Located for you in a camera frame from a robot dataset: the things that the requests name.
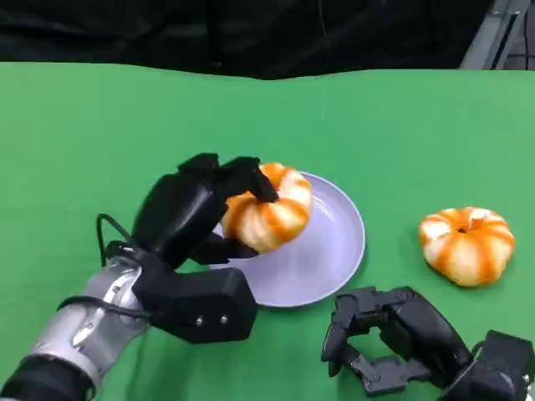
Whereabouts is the black backdrop cloth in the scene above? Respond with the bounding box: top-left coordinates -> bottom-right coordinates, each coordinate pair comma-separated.
0,0 -> 494,80

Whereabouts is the black left forearm cable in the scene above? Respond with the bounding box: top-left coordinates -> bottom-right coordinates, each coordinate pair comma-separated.
56,294 -> 168,323

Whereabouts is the green table cloth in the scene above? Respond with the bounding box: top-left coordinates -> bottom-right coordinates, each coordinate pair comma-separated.
0,61 -> 535,401

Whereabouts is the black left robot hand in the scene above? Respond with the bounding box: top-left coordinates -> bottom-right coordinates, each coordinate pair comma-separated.
131,153 -> 279,269

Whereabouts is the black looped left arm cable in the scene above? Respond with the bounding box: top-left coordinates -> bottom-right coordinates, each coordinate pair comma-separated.
96,214 -> 140,268

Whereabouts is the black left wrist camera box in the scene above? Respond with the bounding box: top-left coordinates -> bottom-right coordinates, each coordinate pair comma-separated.
132,252 -> 258,344

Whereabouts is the orange white toy bread roll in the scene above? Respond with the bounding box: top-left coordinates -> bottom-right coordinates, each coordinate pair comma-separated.
220,162 -> 313,254
419,206 -> 516,287

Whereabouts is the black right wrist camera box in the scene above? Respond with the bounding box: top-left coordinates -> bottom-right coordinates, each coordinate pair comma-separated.
442,329 -> 535,401

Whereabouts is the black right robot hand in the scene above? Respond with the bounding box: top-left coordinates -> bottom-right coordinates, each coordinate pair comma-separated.
320,286 -> 473,396

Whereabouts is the lilac plate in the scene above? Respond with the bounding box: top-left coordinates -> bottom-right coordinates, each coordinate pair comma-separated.
207,170 -> 367,309

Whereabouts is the grey metal frame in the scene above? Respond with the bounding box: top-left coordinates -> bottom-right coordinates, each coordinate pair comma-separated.
459,0 -> 535,70

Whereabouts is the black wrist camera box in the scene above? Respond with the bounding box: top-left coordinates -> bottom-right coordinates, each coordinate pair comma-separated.
132,252 -> 258,344
442,329 -> 535,401

